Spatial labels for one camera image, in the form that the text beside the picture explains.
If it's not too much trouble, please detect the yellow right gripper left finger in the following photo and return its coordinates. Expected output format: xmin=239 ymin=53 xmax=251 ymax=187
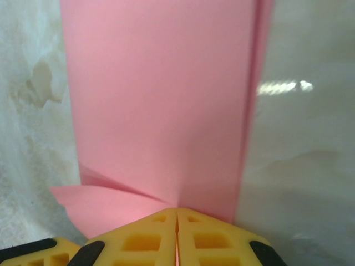
xmin=69 ymin=207 xmax=178 ymax=266

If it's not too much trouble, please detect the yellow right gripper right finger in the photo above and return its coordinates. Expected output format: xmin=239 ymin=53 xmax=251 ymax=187
xmin=177 ymin=207 xmax=288 ymax=266

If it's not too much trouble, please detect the pink paper sheet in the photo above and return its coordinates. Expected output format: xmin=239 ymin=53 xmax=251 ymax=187
xmin=49 ymin=0 xmax=275 ymax=242

